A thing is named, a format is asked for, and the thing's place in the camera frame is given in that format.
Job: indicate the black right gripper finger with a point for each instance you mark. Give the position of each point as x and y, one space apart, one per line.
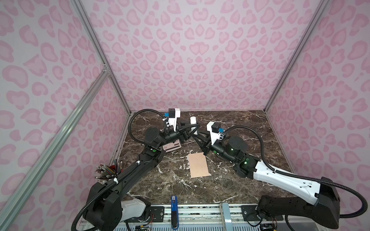
204 137
204 147

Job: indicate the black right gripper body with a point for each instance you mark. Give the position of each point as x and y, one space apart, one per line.
219 149

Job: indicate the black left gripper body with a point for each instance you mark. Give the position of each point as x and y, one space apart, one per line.
178 135

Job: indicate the white glue stick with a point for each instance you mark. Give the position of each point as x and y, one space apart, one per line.
193 121

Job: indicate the peach pink envelope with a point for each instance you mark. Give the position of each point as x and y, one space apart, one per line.
198 165

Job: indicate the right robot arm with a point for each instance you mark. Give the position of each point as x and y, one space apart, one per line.
313 198

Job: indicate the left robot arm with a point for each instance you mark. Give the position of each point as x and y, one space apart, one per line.
103 209

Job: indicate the pink desk calculator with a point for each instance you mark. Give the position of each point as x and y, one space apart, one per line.
172 146

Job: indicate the red pencil holder cup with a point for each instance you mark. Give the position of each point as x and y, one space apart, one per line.
116 168

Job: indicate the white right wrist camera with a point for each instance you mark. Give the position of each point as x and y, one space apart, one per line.
216 132

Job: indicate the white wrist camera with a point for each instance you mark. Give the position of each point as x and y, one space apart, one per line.
216 132
170 118

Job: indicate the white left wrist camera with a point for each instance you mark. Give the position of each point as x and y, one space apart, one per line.
170 118

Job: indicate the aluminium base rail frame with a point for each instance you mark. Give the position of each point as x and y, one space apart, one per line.
225 217

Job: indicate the blue black tool on rail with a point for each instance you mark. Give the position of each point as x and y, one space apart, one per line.
174 213

